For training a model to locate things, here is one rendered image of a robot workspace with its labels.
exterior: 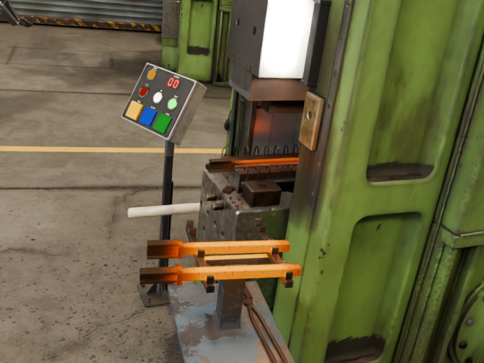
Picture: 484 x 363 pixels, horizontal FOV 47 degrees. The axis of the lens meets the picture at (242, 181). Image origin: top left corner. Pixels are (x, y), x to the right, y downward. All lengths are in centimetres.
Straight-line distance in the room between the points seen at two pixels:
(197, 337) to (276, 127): 104
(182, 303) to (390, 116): 87
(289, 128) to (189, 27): 471
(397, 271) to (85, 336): 147
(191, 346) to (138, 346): 114
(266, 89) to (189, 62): 507
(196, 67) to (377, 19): 550
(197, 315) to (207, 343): 13
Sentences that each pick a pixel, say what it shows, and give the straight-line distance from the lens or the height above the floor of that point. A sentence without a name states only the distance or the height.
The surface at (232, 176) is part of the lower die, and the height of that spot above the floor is 96.
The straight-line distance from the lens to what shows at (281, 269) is 147.
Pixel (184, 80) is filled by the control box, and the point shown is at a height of 119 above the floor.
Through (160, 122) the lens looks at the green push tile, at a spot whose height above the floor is 101.
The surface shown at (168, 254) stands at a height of 99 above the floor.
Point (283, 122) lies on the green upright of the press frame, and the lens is 235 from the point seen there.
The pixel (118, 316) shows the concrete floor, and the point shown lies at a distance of 291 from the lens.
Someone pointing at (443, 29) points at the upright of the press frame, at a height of 160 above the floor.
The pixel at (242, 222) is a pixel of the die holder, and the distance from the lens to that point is 197.
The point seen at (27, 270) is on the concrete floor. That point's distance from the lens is 327.
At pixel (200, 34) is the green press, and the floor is 59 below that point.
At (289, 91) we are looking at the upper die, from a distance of 201.
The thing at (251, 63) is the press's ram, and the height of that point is 140.
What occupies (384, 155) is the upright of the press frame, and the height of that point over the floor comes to 120.
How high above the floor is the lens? 181
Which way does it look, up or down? 24 degrees down
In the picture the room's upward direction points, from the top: 7 degrees clockwise
